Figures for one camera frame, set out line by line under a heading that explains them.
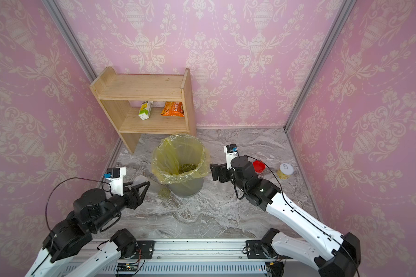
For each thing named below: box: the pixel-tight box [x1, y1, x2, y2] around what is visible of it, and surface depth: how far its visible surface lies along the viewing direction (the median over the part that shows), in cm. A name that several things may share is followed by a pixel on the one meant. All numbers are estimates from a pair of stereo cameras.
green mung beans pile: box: [177, 162, 199, 174], surface depth 99 cm
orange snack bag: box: [160, 101, 185, 118], surface depth 98 cm
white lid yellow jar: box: [277, 162, 295, 180], surface depth 96 cm
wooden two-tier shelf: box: [89, 66, 197, 155], surface depth 86 cm
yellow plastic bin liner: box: [151, 134, 211, 185], surface depth 83 cm
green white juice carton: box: [138, 100, 154, 121], surface depth 97 cm
